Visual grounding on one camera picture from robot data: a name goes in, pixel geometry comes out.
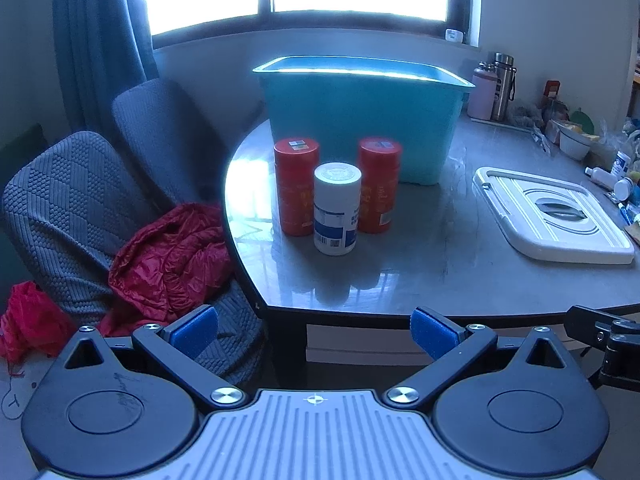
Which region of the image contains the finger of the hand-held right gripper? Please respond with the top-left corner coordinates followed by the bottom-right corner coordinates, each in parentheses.
top-left (565, 305), bottom-right (640, 394)

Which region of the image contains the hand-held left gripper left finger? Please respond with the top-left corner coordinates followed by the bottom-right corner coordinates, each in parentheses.
top-left (61, 305), bottom-right (249, 407)

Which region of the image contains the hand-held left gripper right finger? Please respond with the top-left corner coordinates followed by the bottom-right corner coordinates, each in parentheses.
top-left (382, 306), bottom-right (572, 407)

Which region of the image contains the white storage bin lid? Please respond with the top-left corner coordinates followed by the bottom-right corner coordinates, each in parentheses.
top-left (472, 166), bottom-right (636, 265)

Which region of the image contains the white blue-label medicine bottle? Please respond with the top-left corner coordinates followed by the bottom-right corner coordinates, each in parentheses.
top-left (313, 162), bottom-right (363, 270)

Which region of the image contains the red cylindrical canister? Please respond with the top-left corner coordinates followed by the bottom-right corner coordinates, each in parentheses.
top-left (273, 137), bottom-right (321, 236)
top-left (357, 136), bottom-right (403, 235)

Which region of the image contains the teal plastic storage bin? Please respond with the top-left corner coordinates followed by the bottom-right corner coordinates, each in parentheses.
top-left (252, 55), bottom-right (476, 187)

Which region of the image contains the red puffer jacket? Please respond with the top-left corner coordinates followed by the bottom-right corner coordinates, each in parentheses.
top-left (108, 203), bottom-right (236, 324)

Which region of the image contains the red crumpled cloth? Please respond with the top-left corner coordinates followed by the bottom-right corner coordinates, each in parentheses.
top-left (0, 281), bottom-right (77, 364)

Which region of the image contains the white lying lotion bottle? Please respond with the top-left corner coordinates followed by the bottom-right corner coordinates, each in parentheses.
top-left (584, 166), bottom-right (621, 189)

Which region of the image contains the white upright blue-print bottle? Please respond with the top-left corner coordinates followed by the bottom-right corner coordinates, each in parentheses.
top-left (610, 151), bottom-right (634, 179)

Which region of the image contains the grey knit-covered chair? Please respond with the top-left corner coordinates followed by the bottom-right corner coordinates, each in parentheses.
top-left (112, 78), bottom-right (267, 211)
top-left (2, 130), bottom-right (267, 387)

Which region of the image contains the white ceramic bowl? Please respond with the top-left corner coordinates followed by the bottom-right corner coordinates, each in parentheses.
top-left (557, 127), bottom-right (594, 161)

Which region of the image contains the green round plate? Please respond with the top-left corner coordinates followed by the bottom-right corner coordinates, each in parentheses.
top-left (570, 110), bottom-right (597, 136)

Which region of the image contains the pink water bottle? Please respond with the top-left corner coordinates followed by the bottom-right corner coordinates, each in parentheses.
top-left (467, 61), bottom-right (501, 121)

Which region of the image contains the stainless steel thermos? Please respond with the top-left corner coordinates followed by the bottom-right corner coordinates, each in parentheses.
top-left (488, 52), bottom-right (517, 122)

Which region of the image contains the blue curtain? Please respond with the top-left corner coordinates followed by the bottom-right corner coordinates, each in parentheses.
top-left (52, 0), bottom-right (159, 137)

